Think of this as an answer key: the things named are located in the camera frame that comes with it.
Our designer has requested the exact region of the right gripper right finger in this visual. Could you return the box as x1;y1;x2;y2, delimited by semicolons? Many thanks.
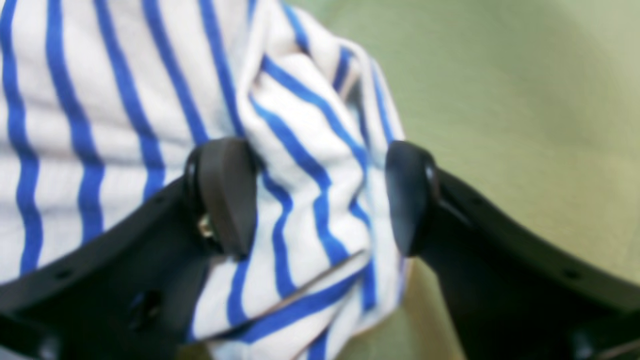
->
385;140;640;360

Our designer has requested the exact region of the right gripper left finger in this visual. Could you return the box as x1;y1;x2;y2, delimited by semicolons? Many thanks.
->
0;137;258;360

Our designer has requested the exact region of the blue white striped t-shirt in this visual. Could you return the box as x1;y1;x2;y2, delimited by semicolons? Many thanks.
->
1;0;408;360

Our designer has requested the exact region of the green table cloth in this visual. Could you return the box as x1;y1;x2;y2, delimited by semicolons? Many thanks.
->
175;0;640;360

